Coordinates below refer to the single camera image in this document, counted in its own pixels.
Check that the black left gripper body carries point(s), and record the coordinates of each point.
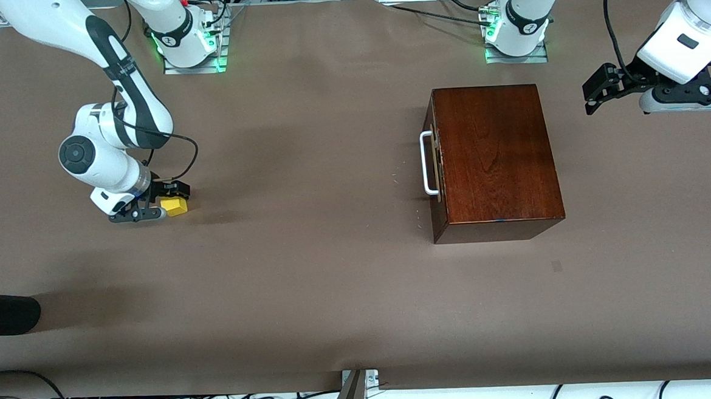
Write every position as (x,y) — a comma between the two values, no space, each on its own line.
(628,79)

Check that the yellow cube block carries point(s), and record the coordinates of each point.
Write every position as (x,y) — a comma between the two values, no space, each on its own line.
(175,208)

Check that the light wood drawer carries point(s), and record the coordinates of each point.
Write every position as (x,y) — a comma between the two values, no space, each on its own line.
(437,216)

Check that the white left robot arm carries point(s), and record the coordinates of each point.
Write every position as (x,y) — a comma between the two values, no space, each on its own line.
(528,14)

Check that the dark brown wooden cabinet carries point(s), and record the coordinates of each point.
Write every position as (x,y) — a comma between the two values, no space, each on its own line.
(493,156)

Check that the brown table cover sheet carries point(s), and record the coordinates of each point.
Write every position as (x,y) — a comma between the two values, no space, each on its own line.
(329,164)

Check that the black cylinder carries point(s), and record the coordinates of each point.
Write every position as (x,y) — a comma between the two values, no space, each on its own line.
(2,312)

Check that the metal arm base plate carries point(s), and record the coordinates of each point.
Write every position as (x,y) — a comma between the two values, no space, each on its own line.
(221,42)
(518,59)

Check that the silver corner bracket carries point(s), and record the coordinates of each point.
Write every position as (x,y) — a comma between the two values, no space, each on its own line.
(371,378)

